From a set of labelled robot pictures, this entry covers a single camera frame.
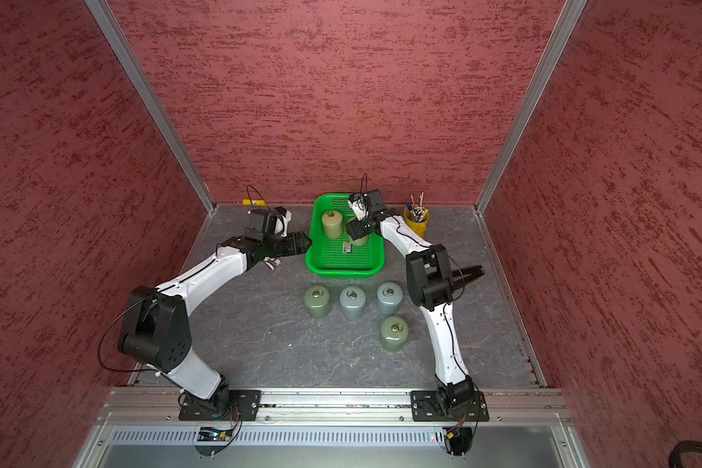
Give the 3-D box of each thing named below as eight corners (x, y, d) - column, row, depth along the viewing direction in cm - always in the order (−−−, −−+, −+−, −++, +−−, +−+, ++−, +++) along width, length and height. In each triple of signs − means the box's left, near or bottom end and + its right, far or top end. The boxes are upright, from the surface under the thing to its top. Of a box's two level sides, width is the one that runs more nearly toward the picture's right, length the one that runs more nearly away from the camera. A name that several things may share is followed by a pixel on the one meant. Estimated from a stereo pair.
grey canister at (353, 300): (340, 320, 91) (339, 308, 84) (341, 298, 96) (340, 285, 89) (365, 320, 91) (366, 308, 84) (365, 298, 96) (365, 285, 89)
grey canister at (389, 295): (383, 319, 91) (385, 307, 84) (373, 298, 95) (375, 285, 88) (404, 311, 93) (407, 299, 86) (394, 291, 97) (396, 278, 90)
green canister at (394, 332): (380, 352, 85) (383, 341, 78) (379, 328, 90) (381, 316, 83) (405, 352, 85) (410, 341, 78) (403, 328, 90) (407, 316, 83)
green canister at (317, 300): (306, 318, 91) (302, 306, 84) (309, 298, 96) (305, 285, 88) (331, 318, 91) (328, 306, 84) (332, 298, 96) (330, 285, 88)
